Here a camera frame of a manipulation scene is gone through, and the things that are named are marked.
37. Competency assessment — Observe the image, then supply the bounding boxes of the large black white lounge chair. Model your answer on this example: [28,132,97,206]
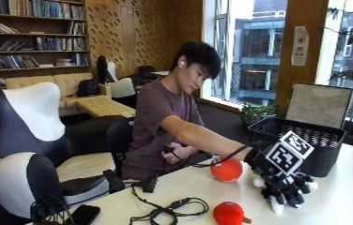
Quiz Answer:
[0,74,128,163]

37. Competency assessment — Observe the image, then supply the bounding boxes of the beige tufted sofa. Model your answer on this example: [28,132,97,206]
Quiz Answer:
[4,71,113,111]

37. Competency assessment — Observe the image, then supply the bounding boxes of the black smartphone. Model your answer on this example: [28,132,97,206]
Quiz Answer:
[64,203,103,225]

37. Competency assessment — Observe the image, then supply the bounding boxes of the white marker cube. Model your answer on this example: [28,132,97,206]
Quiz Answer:
[264,130,315,177]

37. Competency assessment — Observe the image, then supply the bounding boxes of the wooden bookshelf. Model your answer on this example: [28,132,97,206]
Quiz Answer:
[0,0,91,81]

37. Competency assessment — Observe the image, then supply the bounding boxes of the black white high-back chair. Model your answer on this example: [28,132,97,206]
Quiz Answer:
[95,54,139,102]

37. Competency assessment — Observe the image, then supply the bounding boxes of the thin black looped cables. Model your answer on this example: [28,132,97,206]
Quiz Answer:
[29,193,76,225]

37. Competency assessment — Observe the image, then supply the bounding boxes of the grey framed board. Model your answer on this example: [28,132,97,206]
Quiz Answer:
[284,82,353,130]

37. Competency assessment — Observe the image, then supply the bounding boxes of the small white table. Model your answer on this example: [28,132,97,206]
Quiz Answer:
[148,69,171,77]

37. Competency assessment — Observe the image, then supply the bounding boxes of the red plush toy white tag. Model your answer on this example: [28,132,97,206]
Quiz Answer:
[208,155,244,184]

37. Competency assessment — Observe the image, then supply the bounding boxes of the black adapter box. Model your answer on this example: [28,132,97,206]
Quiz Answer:
[135,174,160,194]

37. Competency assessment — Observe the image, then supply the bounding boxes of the beige tufted ottoman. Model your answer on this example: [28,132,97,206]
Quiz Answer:
[73,96,137,119]

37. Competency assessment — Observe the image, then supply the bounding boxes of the rows of books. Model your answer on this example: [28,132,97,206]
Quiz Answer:
[0,0,89,71]

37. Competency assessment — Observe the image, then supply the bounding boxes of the dark armchair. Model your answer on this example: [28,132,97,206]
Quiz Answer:
[136,65,160,82]

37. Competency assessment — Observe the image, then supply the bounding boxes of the the person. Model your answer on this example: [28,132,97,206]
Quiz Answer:
[120,40,268,183]

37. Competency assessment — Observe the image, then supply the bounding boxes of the green potted plant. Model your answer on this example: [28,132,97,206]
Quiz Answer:
[239,102,280,127]

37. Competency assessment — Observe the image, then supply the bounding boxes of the black backpack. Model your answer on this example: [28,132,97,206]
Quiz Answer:
[75,78,101,98]

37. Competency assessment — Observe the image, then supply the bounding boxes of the black glove cable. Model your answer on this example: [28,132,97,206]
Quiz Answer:
[163,141,271,169]

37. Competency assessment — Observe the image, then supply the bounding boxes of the black woven basket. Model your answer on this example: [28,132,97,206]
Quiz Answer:
[245,116,347,178]

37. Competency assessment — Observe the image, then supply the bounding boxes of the black cable bundle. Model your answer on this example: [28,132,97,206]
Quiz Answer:
[127,183,209,225]

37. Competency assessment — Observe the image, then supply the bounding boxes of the black mesh office chair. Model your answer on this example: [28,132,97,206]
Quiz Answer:
[105,117,136,176]

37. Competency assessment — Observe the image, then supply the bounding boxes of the white paper notice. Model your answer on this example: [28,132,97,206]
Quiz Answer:
[290,25,310,67]

